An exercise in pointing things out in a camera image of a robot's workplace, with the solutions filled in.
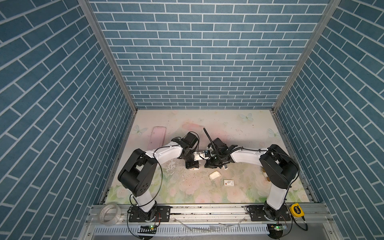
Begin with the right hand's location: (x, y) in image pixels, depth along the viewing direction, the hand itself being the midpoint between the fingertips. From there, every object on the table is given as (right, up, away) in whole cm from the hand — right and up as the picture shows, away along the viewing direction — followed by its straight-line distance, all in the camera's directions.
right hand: (203, 164), depth 90 cm
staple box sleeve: (+14, -8, -7) cm, 18 cm away
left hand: (-4, +1, -1) cm, 4 cm away
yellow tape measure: (+47, -18, -16) cm, 53 cm away
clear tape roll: (-43, -21, -17) cm, 51 cm away
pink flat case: (-31, +15, +12) cm, 37 cm away
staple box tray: (+7, -5, -3) cm, 9 cm away
